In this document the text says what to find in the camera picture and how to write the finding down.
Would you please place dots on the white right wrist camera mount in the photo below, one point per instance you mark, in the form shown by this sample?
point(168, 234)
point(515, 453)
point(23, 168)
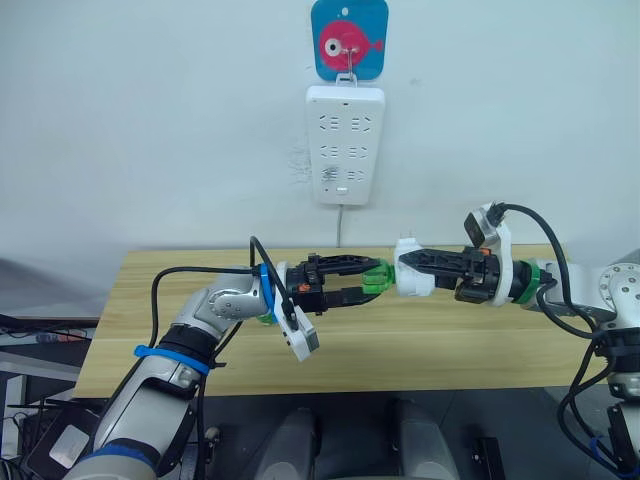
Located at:
point(504, 280)

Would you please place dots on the black upright bracket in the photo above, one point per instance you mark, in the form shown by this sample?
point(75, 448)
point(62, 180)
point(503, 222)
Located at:
point(487, 457)

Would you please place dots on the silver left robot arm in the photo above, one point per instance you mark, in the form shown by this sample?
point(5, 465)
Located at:
point(225, 302)

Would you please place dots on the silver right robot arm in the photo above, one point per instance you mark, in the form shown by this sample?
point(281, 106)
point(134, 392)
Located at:
point(620, 290)

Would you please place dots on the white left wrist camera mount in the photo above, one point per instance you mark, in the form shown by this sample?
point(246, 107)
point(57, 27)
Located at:
point(302, 344)

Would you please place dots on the green liquid bottle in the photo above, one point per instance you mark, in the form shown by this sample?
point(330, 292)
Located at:
point(377, 283)

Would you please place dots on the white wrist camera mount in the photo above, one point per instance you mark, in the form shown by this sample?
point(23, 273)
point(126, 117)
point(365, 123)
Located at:
point(302, 344)
point(504, 280)

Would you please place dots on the white mosquito repellent heater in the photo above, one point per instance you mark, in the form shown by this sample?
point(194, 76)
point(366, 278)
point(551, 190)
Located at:
point(412, 287)

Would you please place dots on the blue fish wall hook pad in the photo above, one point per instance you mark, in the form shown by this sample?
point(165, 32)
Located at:
point(350, 60)

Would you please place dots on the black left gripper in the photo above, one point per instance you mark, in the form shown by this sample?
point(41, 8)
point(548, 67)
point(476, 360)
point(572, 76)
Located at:
point(307, 285)

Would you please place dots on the dark side desk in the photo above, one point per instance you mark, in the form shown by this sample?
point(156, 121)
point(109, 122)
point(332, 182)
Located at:
point(30, 325)

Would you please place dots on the black device with silver patch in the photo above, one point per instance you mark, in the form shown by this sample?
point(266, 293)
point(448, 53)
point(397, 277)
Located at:
point(67, 445)

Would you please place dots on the white power strip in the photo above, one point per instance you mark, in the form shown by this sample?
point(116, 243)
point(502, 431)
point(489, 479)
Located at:
point(345, 107)

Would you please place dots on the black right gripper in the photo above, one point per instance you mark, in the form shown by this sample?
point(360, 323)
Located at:
point(480, 272)

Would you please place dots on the grey rounded shape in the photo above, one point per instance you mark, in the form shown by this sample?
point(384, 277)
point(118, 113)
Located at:
point(292, 445)
point(427, 445)

